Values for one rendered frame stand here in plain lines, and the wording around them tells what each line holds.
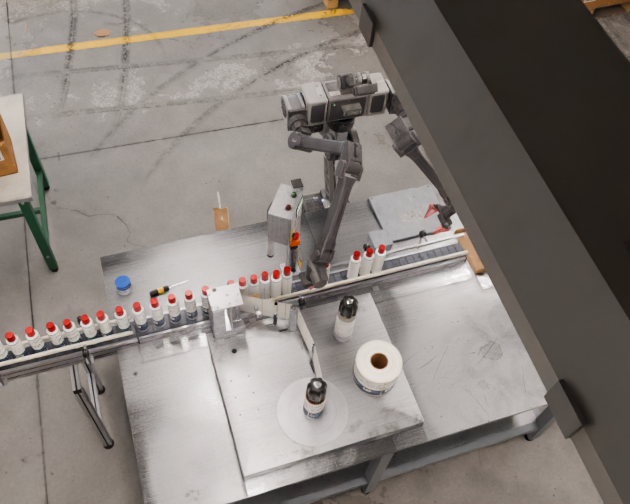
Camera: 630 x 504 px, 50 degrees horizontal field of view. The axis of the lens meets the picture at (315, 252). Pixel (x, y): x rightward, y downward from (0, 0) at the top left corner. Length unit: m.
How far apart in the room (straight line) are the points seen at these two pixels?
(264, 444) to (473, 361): 1.04
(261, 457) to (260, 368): 0.39
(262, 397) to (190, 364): 0.37
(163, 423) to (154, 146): 2.51
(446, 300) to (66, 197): 2.68
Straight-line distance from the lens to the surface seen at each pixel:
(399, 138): 2.83
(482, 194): 0.40
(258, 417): 2.97
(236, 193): 4.70
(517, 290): 0.38
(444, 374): 3.20
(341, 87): 3.14
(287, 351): 3.09
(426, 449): 3.71
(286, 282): 3.11
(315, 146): 2.93
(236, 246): 3.43
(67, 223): 4.71
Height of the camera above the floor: 3.67
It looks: 56 degrees down
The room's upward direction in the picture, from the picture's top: 7 degrees clockwise
